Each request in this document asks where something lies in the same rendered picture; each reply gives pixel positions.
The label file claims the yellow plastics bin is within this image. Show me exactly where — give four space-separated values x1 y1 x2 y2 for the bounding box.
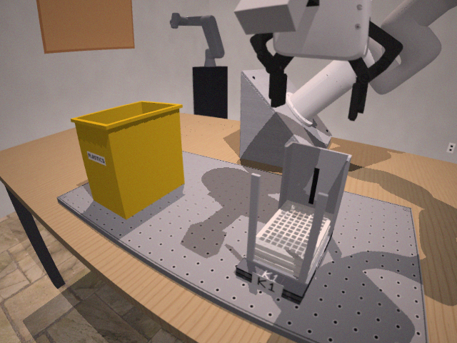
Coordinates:
71 101 185 219

